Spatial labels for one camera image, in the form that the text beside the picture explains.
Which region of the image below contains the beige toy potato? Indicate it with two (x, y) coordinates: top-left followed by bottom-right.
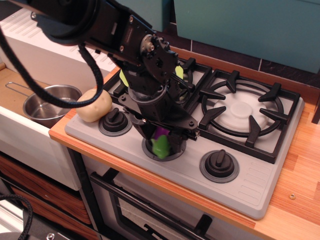
(75, 90), (112, 123)

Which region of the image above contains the toy oven door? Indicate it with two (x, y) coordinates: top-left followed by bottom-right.
(82, 156), (257, 240)

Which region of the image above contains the purple toy eggplant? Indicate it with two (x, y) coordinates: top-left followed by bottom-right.
(150, 126), (171, 160)

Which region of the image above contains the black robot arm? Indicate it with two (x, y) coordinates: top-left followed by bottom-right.
(16, 0), (198, 158)

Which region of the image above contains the black left burner grate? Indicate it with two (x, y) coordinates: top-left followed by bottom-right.
(103, 58), (212, 120)

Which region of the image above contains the black left stove knob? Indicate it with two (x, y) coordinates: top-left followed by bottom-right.
(98, 107), (132, 137)

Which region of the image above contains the black burner grate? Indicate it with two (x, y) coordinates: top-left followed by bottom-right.
(182, 70), (304, 166)
(103, 58), (212, 120)

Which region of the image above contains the white right burner disc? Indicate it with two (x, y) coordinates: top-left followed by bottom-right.
(205, 86), (278, 133)

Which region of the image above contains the teal cabinet left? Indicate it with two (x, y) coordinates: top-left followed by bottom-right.
(117, 0), (172, 32)

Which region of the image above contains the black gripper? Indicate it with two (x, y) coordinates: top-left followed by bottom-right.
(118, 88), (199, 154)

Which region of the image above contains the teal cabinet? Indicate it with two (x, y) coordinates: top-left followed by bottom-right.
(174, 0), (320, 74)
(117, 0), (172, 32)

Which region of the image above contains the black oven door handle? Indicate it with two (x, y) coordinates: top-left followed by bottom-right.
(89, 172), (213, 240)

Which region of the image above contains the wooden drawer front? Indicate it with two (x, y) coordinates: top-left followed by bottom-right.
(0, 152), (98, 240)

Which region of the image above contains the teal cabinet right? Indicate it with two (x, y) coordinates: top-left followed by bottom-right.
(174, 0), (320, 74)

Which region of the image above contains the black braided cable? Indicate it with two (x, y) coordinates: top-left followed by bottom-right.
(0, 24), (105, 109)

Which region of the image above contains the small steel pot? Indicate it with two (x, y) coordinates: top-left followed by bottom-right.
(5, 82), (82, 129)

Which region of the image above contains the grey toy stove top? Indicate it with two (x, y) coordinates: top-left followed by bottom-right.
(64, 67), (305, 221)

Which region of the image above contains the lime green plate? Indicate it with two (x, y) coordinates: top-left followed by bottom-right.
(119, 66), (184, 87)

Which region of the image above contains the black right stove knob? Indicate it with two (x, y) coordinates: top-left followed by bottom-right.
(199, 149), (240, 184)

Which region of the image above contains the black right burner grate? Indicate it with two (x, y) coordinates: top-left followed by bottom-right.
(182, 70), (304, 166)

